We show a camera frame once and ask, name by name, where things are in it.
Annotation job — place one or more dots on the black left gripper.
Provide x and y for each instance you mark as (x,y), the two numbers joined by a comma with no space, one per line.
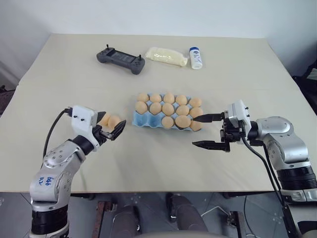
(101,135)

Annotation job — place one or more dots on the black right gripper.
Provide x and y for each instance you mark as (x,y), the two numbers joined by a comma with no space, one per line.
(229,134)

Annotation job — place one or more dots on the tan egg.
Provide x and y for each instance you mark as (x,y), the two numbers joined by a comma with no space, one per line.
(142,97)
(114,121)
(167,122)
(105,119)
(141,107)
(169,97)
(183,110)
(155,108)
(183,121)
(196,112)
(195,126)
(156,98)
(168,109)
(181,99)
(195,101)

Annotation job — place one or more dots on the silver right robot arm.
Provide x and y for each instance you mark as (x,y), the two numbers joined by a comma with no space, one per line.
(284,148)

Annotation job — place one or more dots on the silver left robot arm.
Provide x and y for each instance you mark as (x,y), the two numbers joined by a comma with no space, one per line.
(53,171)

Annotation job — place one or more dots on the blue egg carton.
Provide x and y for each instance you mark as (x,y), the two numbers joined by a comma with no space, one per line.
(146,120)

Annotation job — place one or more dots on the dark grey handheld controller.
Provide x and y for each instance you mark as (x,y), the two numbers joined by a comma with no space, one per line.
(121,60)

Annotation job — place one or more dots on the white bottle with blue cap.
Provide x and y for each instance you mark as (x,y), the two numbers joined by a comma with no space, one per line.
(195,58)

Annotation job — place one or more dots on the dark rounded shape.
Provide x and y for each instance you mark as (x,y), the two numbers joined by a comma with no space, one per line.
(128,218)
(188,213)

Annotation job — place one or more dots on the clear bag of white grains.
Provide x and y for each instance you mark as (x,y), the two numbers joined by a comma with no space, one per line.
(166,56)

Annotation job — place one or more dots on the rusty brown metal stand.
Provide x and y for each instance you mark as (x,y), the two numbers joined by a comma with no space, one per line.
(237,223)
(105,215)

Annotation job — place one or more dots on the dark background object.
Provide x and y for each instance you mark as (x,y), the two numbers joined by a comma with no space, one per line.
(5,95)

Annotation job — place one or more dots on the black background object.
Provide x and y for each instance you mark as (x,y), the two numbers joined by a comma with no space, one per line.
(307,79)

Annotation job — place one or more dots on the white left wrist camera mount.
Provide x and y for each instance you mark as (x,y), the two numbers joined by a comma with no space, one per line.
(83,120)

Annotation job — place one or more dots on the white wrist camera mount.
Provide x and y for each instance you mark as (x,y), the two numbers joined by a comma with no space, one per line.
(83,120)
(238,116)

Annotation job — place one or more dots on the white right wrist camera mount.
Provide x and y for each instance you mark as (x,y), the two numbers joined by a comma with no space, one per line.
(238,116)

